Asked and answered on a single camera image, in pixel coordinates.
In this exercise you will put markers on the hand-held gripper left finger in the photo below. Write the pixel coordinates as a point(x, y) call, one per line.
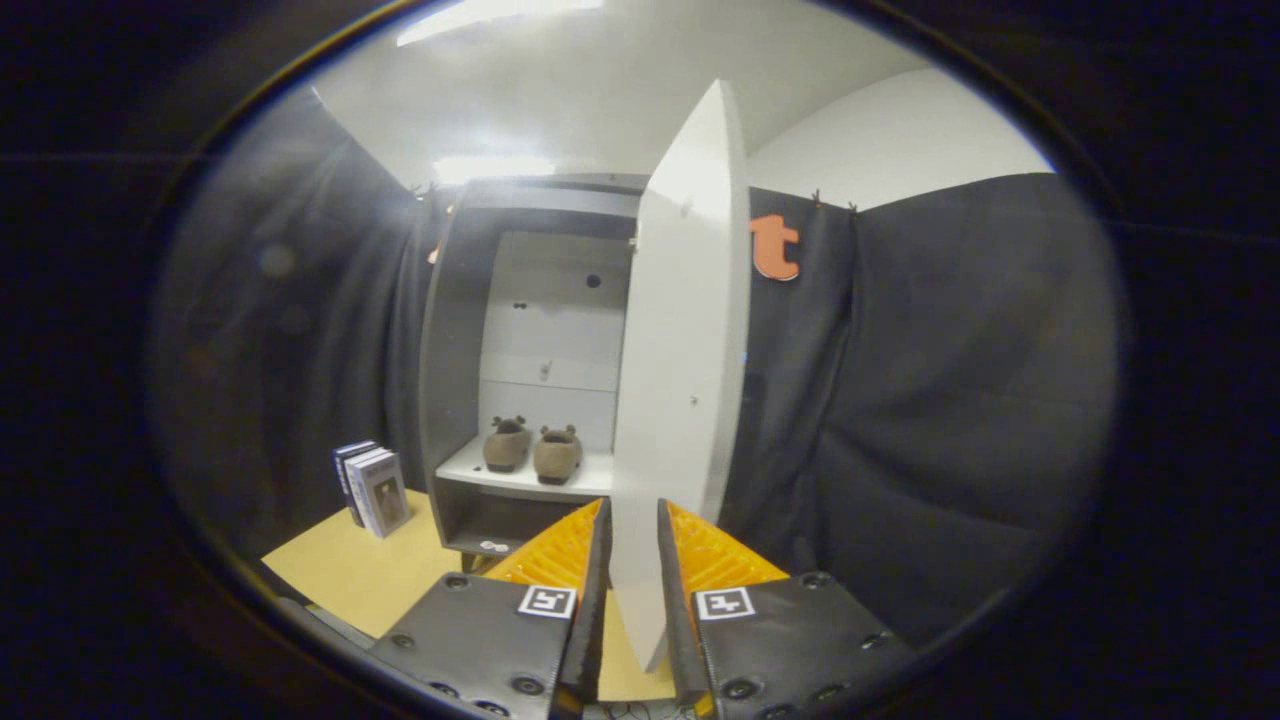
point(590, 640)

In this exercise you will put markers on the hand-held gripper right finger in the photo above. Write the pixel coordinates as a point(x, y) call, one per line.
point(680, 640)

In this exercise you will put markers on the brown fuzzy shoe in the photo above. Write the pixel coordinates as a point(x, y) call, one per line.
point(557, 458)
point(507, 448)

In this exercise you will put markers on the white shoe cabinet door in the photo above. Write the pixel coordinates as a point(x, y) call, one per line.
point(680, 350)

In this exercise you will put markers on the grey shoe cabinet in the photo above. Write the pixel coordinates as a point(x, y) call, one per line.
point(455, 350)

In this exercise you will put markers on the grey book with figure cover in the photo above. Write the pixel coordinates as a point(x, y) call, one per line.
point(385, 495)

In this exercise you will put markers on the white-spined book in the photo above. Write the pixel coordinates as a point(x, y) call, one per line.
point(355, 475)

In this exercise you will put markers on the black backdrop cloth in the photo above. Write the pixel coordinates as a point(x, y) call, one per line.
point(950, 400)

